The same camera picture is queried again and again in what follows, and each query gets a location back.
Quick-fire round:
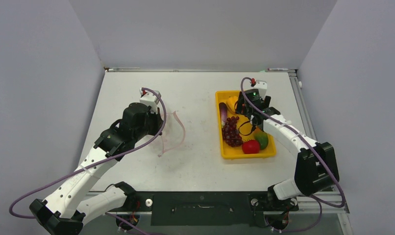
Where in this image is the aluminium frame rail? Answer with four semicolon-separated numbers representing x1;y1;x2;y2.
288;69;342;205
104;67;297;73

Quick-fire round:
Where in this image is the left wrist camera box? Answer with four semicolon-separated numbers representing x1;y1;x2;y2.
139;90;161;114

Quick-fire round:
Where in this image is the yellow plastic tray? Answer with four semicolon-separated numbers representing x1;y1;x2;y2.
215;91;276;160

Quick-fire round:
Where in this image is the red grape bunch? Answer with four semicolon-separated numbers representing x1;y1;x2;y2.
222;116;243;147

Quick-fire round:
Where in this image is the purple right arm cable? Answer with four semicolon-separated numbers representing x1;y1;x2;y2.
240;77;346;233

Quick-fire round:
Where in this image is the clear zip top bag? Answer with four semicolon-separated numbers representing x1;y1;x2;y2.
158;111;186;157

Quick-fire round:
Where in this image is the aluminium frame rail right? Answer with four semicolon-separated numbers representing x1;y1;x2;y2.
288;69;342;205

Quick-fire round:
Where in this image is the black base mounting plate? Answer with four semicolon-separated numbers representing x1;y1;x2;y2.
120;191;298;226

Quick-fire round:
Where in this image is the yellow bell pepper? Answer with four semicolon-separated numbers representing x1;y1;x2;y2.
225;96;238;114

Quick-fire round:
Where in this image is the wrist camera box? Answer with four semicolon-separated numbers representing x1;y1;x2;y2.
251;78;268;99
139;90;161;114

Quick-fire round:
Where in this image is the red tomato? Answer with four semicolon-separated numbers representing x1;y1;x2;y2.
241;140;260;154

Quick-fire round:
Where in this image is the green orange mango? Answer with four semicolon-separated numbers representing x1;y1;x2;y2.
253;130;269;150

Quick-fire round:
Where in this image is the slim purple white eggplant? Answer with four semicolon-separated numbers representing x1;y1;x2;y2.
219;102;228;128

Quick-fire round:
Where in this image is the aluminium frame rail back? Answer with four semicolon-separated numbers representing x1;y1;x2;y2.
104;67;297;73

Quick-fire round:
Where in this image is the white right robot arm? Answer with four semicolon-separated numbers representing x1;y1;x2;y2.
236;89;340;210

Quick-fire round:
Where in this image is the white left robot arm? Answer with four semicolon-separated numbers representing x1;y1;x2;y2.
29;102;163;235

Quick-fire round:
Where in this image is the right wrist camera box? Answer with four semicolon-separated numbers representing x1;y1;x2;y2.
251;78;268;99

